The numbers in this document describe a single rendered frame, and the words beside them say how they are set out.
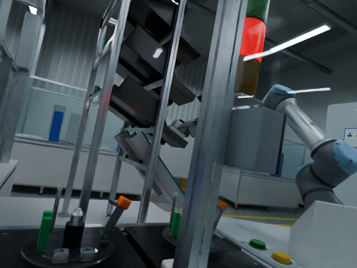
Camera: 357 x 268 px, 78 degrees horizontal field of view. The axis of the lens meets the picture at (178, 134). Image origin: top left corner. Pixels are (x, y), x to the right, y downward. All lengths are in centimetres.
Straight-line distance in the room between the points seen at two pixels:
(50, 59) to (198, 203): 924
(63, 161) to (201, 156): 425
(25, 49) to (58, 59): 736
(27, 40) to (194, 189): 192
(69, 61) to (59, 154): 548
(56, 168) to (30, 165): 41
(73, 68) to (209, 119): 909
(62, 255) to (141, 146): 39
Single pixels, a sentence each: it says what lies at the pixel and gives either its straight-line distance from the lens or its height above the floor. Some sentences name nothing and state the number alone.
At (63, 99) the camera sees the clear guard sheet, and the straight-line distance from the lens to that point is 451.
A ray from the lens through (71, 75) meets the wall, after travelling 924.
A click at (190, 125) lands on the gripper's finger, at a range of 76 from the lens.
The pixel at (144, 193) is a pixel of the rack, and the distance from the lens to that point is 67.
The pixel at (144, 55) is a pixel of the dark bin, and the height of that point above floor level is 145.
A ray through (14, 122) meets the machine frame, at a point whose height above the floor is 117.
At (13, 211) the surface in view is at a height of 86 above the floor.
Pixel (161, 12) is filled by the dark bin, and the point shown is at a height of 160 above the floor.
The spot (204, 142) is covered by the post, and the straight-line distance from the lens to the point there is 26.
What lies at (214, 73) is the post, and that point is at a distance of 28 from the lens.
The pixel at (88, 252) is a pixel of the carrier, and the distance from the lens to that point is 40.
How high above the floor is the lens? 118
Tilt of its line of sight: 4 degrees up
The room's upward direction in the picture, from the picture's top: 10 degrees clockwise
